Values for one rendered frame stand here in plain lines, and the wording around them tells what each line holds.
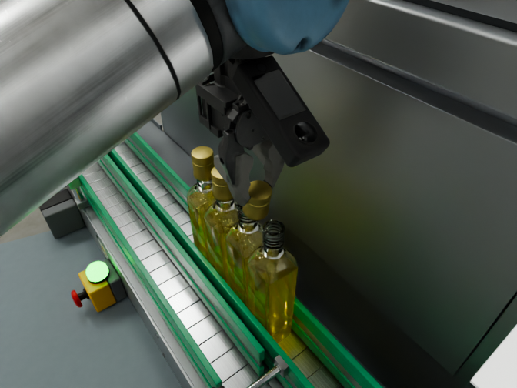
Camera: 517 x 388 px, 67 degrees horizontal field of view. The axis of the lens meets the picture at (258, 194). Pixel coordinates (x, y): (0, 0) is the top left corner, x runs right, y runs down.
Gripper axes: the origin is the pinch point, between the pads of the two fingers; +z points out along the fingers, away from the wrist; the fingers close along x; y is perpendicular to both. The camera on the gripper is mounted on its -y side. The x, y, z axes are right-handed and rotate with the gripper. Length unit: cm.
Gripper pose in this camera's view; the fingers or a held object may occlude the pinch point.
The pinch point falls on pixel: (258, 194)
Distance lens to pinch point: 50.9
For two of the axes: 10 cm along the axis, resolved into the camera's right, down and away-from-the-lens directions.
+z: 0.0, 7.5, 6.6
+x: -7.9, 4.1, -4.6
